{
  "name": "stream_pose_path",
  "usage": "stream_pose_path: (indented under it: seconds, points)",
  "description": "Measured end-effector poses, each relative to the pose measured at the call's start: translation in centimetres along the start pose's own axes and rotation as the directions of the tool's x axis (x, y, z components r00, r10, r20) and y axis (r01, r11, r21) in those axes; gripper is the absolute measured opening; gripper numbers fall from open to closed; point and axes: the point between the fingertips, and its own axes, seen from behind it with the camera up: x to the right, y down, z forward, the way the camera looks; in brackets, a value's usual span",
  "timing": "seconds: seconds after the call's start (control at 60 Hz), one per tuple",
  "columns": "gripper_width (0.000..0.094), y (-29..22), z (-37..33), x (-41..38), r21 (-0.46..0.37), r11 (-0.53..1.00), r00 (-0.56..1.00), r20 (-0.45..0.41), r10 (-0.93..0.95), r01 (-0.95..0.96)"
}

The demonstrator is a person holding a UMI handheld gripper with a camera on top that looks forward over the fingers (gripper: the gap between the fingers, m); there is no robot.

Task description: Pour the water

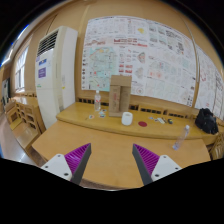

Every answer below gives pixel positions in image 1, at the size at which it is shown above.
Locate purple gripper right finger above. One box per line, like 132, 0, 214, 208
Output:
132, 144, 181, 185

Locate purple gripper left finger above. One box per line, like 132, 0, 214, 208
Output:
42, 143, 91, 185

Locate clear plastic water bottle right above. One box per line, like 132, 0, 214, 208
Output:
172, 125, 190, 150

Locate clear water bottle red label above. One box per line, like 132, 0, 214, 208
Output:
94, 90, 101, 111

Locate red round lid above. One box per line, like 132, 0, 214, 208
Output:
138, 121, 147, 127

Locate small items on table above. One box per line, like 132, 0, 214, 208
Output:
148, 116, 173, 124

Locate white paper cup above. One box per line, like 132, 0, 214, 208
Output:
121, 112, 133, 126

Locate wooden chair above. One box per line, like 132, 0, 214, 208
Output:
4, 97, 46, 134

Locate black bag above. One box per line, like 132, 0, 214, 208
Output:
195, 108, 218, 135

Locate cardboard box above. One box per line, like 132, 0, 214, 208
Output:
109, 75, 132, 117

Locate white standing air conditioner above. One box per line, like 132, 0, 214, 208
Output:
35, 26, 78, 129

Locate window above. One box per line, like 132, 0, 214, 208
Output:
15, 47, 28, 92

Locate right wall poster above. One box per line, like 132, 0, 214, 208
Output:
195, 46, 224, 120

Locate large wall poster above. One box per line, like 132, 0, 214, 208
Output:
81, 16, 196, 106

